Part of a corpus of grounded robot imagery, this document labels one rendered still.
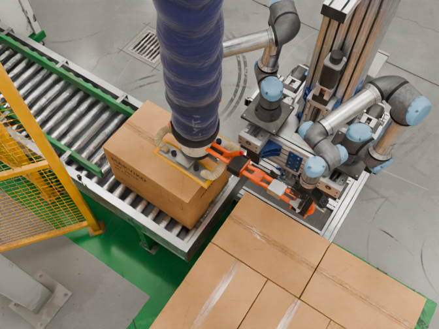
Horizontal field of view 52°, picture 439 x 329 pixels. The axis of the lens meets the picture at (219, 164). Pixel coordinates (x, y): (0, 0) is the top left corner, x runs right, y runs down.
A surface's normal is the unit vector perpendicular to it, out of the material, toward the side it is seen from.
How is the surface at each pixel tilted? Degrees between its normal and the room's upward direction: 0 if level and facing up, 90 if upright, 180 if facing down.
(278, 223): 0
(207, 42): 79
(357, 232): 0
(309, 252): 0
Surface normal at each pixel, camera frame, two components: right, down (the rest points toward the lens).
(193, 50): 0.10, 0.79
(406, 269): 0.01, -0.48
